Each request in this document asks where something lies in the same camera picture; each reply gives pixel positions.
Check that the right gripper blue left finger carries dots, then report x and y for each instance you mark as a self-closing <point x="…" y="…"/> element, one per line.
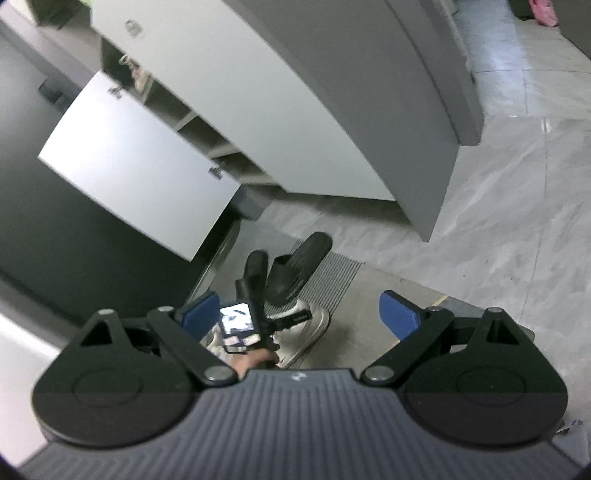
<point x="198" y="317"/>

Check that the grey shoe cabinet shelves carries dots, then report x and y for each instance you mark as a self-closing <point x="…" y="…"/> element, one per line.
<point x="185" y="122"/>

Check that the white cabinet door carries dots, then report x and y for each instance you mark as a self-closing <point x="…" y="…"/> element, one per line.
<point x="133" y="165"/>
<point x="222" y="69"/>

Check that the grey striped floor mat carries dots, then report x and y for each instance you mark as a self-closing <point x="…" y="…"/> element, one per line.
<point x="348" y="289"/>

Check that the dark entrance door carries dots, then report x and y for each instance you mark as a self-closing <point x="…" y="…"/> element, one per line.
<point x="57" y="246"/>

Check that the left white cabinet door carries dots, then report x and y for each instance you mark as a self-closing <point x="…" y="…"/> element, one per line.
<point x="133" y="165"/>

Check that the pink white sneaker on shelf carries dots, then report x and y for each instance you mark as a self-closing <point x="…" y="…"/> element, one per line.
<point x="141" y="78"/>

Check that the right white cabinet door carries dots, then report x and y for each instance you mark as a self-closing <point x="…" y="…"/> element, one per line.
<point x="222" y="69"/>

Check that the black slide sandal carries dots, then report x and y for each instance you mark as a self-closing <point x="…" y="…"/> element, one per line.
<point x="255" y="275"/>
<point x="289" y="273"/>

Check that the black slide sandal front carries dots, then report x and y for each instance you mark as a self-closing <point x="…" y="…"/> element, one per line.
<point x="255" y="275"/>

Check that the black slide sandal back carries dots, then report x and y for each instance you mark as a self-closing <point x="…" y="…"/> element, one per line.
<point x="289" y="273"/>

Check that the person's hand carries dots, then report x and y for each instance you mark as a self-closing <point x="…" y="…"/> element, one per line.
<point x="242" y="363"/>

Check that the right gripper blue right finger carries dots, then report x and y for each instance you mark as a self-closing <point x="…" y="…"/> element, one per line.
<point x="399" y="315"/>

